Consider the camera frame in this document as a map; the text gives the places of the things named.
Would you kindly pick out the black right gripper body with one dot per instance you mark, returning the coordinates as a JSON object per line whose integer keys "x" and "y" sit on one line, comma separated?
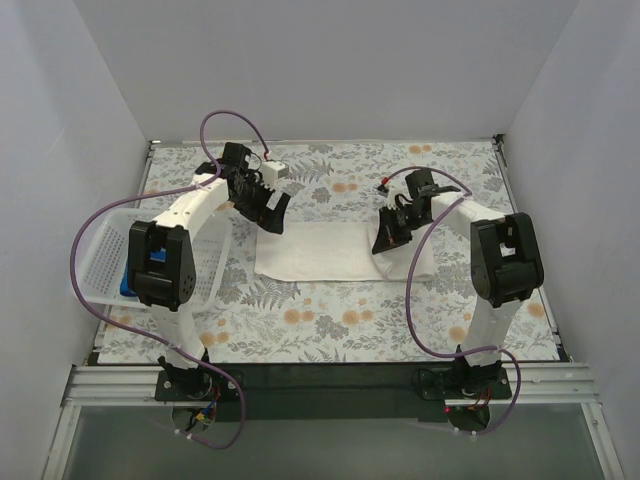
{"x": 396, "y": 226}

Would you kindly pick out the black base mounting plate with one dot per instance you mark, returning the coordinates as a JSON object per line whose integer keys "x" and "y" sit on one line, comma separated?
{"x": 332, "y": 391}

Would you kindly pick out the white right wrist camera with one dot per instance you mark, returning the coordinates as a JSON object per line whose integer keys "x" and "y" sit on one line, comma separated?
{"x": 394, "y": 197}

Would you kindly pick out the floral patterned table mat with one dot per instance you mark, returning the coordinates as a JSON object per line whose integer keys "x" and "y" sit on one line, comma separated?
{"x": 255, "y": 319}

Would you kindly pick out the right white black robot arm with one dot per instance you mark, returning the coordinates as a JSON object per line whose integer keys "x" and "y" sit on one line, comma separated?
{"x": 505, "y": 263}

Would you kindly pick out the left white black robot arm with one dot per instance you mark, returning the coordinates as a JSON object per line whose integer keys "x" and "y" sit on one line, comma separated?
{"x": 161, "y": 267}

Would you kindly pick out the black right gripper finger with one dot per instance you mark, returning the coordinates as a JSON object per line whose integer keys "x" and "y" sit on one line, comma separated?
{"x": 386, "y": 224}
{"x": 401, "y": 238}

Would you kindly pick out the white perforated plastic basket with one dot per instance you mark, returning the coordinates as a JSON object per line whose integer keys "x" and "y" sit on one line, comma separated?
{"x": 102, "y": 269}

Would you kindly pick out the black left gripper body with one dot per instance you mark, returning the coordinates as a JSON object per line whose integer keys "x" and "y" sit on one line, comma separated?
{"x": 258, "y": 201}

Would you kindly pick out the white towel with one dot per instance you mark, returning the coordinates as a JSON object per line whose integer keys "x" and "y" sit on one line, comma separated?
{"x": 331, "y": 252}

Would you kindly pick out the aluminium frame rail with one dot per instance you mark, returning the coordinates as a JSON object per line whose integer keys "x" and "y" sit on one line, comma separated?
{"x": 335, "y": 421}

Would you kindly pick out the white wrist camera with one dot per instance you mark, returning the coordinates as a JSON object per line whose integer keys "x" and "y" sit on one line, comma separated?
{"x": 273, "y": 171}
{"x": 394, "y": 197}

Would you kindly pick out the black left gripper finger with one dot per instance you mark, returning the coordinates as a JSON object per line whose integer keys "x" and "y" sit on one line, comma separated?
{"x": 261, "y": 220}
{"x": 275, "y": 220}

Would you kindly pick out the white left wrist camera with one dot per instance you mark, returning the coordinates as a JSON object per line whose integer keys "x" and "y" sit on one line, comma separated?
{"x": 273, "y": 171}

